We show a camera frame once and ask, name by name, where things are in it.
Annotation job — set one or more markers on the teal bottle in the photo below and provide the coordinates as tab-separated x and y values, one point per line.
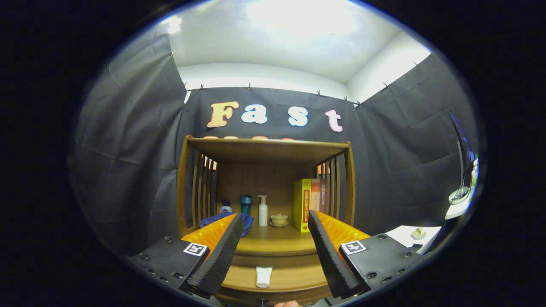
246	205

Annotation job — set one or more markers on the dark red book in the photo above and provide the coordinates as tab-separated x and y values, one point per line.
324	198

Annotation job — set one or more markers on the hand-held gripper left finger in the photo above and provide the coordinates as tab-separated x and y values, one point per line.
222	260

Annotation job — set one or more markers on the small green tape dispenser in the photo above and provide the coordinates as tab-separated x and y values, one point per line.
418	233

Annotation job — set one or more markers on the green drink bottle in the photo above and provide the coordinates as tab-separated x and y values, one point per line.
473	179

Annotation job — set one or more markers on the small white blue-capped bottle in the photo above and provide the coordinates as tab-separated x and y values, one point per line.
226	208

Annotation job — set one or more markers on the orange-spine book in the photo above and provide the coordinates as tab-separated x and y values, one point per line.
315	196

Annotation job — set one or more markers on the beige lidded teacup with saucer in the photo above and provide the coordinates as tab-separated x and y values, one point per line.
279	220

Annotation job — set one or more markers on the white pump bottle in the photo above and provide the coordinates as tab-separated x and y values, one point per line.
262	215

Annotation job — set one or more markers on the blue folded towel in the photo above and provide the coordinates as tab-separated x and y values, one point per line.
211	220

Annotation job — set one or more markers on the pale green bowl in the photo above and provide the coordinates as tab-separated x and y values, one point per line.
458	196

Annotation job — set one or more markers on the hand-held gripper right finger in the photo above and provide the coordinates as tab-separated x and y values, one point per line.
330	260

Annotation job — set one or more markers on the white side shelf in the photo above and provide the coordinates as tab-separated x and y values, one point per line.
456	211

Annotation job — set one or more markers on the white green-capped tube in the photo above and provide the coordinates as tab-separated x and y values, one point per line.
263	276

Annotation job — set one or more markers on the wooden countertop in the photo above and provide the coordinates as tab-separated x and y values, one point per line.
277	241

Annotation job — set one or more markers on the thick yellow book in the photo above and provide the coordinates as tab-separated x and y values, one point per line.
300	204

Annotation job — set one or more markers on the wooden cabinet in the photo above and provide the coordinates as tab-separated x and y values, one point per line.
264	179

